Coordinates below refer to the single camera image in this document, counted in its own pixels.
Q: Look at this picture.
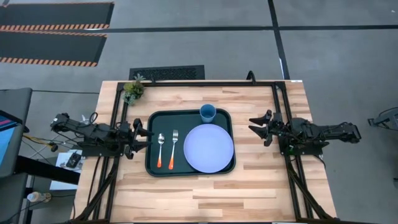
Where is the succulent plant in black pot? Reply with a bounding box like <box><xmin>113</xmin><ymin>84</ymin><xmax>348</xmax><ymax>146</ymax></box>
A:
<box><xmin>123</xmin><ymin>73</ymin><xmax>146</xmax><ymax>106</ymax></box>

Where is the black aluminium table frame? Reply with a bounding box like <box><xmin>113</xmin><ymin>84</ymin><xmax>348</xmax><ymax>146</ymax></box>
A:
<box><xmin>71</xmin><ymin>80</ymin><xmax>336</xmax><ymax>224</ymax></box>

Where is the black hazard-striped floor mat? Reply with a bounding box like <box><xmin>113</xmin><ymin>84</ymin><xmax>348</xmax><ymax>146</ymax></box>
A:
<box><xmin>0</xmin><ymin>30</ymin><xmax>108</xmax><ymax>68</ymax></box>
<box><xmin>0</xmin><ymin>2</ymin><xmax>115</xmax><ymax>32</ymax></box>

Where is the black handheld device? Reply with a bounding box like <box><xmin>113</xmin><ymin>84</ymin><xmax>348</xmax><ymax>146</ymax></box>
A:
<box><xmin>66</xmin><ymin>151</ymin><xmax>82</xmax><ymax>169</ymax></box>

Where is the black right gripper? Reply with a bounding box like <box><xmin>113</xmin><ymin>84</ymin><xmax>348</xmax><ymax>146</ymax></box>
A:
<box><xmin>248</xmin><ymin>110</ymin><xmax>292</xmax><ymax>147</ymax></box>

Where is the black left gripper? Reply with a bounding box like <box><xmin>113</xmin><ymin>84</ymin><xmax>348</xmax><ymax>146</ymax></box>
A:
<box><xmin>119</xmin><ymin>118</ymin><xmax>155</xmax><ymax>160</ymax></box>

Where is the blue plastic cup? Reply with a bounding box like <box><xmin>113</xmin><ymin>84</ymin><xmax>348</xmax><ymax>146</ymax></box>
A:
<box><xmin>199</xmin><ymin>103</ymin><xmax>217</xmax><ymax>124</ymax></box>

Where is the clear plastic bottle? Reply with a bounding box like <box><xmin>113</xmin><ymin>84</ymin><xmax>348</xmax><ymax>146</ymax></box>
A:
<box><xmin>27</xmin><ymin>192</ymin><xmax>52</xmax><ymax>203</ymax></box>

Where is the lavender plastic plate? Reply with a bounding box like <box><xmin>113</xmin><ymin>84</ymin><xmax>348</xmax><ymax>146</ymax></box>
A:
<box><xmin>183</xmin><ymin>123</ymin><xmax>234</xmax><ymax>174</ymax></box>

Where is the dark green plastic tray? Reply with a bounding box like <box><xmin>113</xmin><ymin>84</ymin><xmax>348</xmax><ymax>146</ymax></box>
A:
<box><xmin>144</xmin><ymin>108</ymin><xmax>236</xmax><ymax>177</ymax></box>

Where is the orange-handled metal fork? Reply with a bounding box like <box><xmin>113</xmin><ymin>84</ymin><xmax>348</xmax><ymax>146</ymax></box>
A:
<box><xmin>168</xmin><ymin>129</ymin><xmax>179</xmax><ymax>170</ymax></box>

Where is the white paper sheet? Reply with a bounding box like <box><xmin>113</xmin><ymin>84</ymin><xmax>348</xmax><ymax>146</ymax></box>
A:
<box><xmin>49</xmin><ymin>149</ymin><xmax>83</xmax><ymax>191</ymax></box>

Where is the orange-handled metal spoon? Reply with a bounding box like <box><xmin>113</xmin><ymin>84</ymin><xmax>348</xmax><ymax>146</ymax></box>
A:
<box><xmin>156</xmin><ymin>133</ymin><xmax>165</xmax><ymax>169</ymax></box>

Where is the black floor vent grate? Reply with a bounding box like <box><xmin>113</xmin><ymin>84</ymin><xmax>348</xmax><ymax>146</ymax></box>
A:
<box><xmin>129</xmin><ymin>65</ymin><xmax>206</xmax><ymax>81</ymax></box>

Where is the screen with blue display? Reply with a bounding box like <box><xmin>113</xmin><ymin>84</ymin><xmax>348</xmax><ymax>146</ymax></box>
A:
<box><xmin>0</xmin><ymin>110</ymin><xmax>17</xmax><ymax>169</ymax></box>

